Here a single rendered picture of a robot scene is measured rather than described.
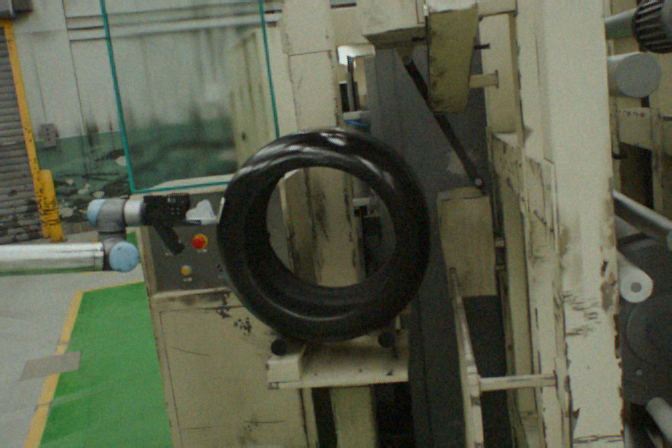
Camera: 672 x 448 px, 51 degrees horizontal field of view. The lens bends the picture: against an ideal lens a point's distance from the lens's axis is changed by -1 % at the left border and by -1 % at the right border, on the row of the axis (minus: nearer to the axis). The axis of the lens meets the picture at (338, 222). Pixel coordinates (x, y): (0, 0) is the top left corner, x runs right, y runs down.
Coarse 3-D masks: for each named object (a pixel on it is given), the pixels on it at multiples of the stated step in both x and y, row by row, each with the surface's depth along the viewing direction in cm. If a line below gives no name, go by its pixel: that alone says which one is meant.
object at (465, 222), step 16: (448, 192) 220; (464, 192) 221; (480, 192) 221; (448, 208) 204; (464, 208) 203; (480, 208) 203; (448, 224) 205; (464, 224) 204; (480, 224) 204; (448, 240) 206; (464, 240) 205; (480, 240) 205; (448, 256) 207; (464, 256) 206; (480, 256) 206; (448, 272) 207; (464, 272) 207; (480, 272) 206; (448, 288) 208; (464, 288) 208; (480, 288) 207; (496, 288) 207
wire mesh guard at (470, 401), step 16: (464, 320) 160; (464, 336) 150; (464, 352) 141; (464, 368) 172; (464, 384) 185; (464, 400) 205; (464, 416) 224; (480, 416) 130; (464, 432) 225; (480, 432) 131
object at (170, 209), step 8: (144, 200) 191; (152, 200) 190; (160, 200) 190; (168, 200) 190; (176, 200) 189; (184, 200) 191; (144, 208) 190; (152, 208) 191; (160, 208) 191; (168, 208) 188; (176, 208) 189; (184, 208) 190; (144, 216) 190; (152, 216) 191; (160, 216) 191; (168, 216) 189; (176, 216) 190; (184, 216) 191; (144, 224) 191; (168, 224) 189
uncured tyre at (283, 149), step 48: (288, 144) 176; (336, 144) 174; (384, 144) 189; (240, 192) 178; (384, 192) 173; (240, 240) 179; (240, 288) 183; (288, 288) 208; (336, 288) 208; (384, 288) 178; (336, 336) 183
